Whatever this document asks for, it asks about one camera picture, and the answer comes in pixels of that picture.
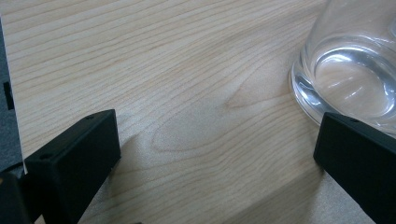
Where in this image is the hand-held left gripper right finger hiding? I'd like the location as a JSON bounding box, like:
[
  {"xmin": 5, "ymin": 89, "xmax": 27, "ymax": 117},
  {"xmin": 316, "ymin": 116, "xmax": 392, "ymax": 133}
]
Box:
[{"xmin": 313, "ymin": 112, "xmax": 396, "ymax": 224}]

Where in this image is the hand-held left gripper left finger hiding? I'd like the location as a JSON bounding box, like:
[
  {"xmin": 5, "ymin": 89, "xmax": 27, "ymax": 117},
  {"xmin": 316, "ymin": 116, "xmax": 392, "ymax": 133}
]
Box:
[{"xmin": 23, "ymin": 108, "xmax": 121, "ymax": 224}]

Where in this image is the clear glass cup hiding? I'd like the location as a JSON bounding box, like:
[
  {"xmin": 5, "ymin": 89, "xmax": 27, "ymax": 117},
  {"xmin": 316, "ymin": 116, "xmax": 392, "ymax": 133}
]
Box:
[{"xmin": 289, "ymin": 0, "xmax": 396, "ymax": 138}]

